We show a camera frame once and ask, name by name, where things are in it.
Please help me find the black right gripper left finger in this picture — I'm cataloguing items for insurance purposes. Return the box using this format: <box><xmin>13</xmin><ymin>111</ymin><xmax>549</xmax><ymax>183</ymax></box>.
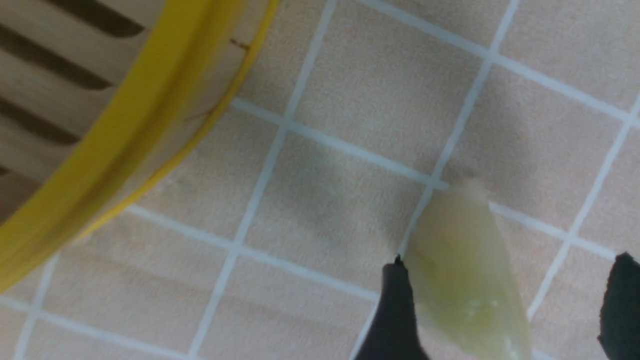
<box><xmin>355</xmin><ymin>254</ymin><xmax>429</xmax><ymax>360</ymax></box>

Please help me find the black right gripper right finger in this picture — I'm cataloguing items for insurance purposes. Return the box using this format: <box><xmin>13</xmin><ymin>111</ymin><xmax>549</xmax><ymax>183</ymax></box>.
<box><xmin>598</xmin><ymin>252</ymin><xmax>640</xmax><ymax>360</ymax></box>

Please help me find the greenish dumpling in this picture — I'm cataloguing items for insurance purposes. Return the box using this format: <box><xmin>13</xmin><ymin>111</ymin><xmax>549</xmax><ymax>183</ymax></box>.
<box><xmin>403</xmin><ymin>177</ymin><xmax>533</xmax><ymax>360</ymax></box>

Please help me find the yellow bamboo steamer tray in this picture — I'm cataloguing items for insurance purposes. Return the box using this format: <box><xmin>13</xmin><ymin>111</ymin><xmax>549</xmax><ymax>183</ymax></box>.
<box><xmin>1</xmin><ymin>0</ymin><xmax>279</xmax><ymax>292</ymax></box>

